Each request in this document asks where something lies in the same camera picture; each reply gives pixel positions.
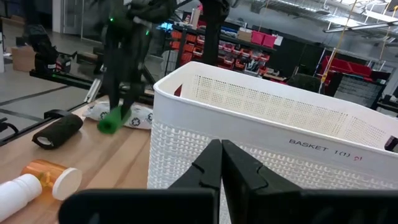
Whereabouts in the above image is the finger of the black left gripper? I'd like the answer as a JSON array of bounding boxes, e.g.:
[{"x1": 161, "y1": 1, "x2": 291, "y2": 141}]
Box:
[
  {"x1": 121, "y1": 77, "x2": 141, "y2": 119},
  {"x1": 104, "y1": 62, "x2": 122, "y2": 110}
]

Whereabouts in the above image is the black bandage roll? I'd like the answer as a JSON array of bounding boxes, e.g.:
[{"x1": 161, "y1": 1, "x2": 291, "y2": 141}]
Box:
[{"x1": 31, "y1": 113, "x2": 84, "y2": 150}]

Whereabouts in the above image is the white perforated plastic basket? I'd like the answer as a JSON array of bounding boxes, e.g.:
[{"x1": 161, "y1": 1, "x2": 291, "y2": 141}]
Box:
[{"x1": 147, "y1": 61, "x2": 398, "y2": 224}]

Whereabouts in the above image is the white plastic bottle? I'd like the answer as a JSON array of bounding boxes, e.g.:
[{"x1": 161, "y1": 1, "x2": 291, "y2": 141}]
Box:
[{"x1": 0, "y1": 173, "x2": 43, "y2": 222}]

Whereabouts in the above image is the pink storage bin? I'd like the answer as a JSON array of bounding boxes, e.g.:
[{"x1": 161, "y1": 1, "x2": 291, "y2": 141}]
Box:
[
  {"x1": 251, "y1": 30, "x2": 265, "y2": 46},
  {"x1": 262, "y1": 33, "x2": 277, "y2": 49}
]

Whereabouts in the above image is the neighbouring station black frame rail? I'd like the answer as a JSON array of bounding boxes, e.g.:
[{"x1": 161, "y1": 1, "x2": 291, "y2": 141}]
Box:
[{"x1": 29, "y1": 70, "x2": 105, "y2": 91}]

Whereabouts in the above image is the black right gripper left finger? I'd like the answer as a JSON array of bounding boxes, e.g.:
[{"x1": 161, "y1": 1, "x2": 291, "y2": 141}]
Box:
[{"x1": 58, "y1": 139, "x2": 223, "y2": 224}]

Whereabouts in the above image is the green bandage roll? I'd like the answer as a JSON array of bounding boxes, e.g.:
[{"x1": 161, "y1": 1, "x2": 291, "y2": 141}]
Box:
[{"x1": 97, "y1": 105, "x2": 132, "y2": 135}]

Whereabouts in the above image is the silver metal bar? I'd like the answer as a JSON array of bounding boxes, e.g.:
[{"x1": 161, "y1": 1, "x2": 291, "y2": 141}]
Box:
[{"x1": 85, "y1": 77, "x2": 103, "y2": 104}]

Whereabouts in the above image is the white cross-patterned pouch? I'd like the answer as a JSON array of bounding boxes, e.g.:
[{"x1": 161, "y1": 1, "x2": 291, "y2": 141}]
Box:
[{"x1": 82, "y1": 101, "x2": 154, "y2": 130}]

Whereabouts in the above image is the yellow extension cord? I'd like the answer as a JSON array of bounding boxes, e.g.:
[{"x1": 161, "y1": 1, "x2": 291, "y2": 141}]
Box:
[{"x1": 319, "y1": 0, "x2": 358, "y2": 91}]

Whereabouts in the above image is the cardboard box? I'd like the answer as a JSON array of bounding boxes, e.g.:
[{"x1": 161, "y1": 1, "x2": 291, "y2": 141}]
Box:
[
  {"x1": 11, "y1": 45, "x2": 37, "y2": 73},
  {"x1": 236, "y1": 27, "x2": 253, "y2": 43}
]

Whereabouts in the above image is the orange pill bottle white cap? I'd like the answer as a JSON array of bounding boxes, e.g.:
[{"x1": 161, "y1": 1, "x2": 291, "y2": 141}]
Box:
[{"x1": 20, "y1": 159, "x2": 83, "y2": 202}]

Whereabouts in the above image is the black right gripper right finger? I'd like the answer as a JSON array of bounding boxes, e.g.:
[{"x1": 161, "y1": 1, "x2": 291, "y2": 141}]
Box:
[{"x1": 221, "y1": 139, "x2": 398, "y2": 224}]

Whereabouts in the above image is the storage rack with red bins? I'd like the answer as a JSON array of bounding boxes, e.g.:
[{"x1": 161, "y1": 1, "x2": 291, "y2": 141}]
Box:
[{"x1": 161, "y1": 21, "x2": 280, "y2": 82}]

